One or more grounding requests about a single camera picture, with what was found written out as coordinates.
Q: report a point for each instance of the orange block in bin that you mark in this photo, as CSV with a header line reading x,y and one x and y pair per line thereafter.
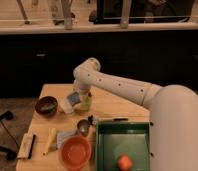
x,y
124,163

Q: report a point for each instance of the small metal cup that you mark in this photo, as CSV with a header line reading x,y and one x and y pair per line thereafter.
x,y
83,127

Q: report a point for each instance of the small black white toy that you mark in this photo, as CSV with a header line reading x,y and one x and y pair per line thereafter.
x,y
93,120

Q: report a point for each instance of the dark brown bowl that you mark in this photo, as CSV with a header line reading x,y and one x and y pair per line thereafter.
x,y
46,106

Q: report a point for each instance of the yellow banana toy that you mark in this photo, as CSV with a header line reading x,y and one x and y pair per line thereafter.
x,y
50,144

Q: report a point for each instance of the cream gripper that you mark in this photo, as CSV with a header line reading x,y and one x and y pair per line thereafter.
x,y
84,96

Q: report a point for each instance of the black marker pen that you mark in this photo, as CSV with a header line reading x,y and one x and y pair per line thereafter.
x,y
120,119

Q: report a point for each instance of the blue sponge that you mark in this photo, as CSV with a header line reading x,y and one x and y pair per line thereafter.
x,y
73,98

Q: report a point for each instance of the green plastic bin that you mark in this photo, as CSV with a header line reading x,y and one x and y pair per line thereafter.
x,y
114,139

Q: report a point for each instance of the orange plastic bowl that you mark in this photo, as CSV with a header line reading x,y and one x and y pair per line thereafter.
x,y
75,153

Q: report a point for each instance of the white paper cup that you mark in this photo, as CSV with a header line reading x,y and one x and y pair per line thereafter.
x,y
67,106

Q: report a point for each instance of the blue grey cloth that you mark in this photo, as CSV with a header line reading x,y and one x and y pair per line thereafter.
x,y
62,136

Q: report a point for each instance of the green plastic cup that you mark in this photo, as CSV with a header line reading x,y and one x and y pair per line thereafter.
x,y
85,106

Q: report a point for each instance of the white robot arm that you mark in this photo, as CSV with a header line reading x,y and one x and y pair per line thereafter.
x,y
173,115

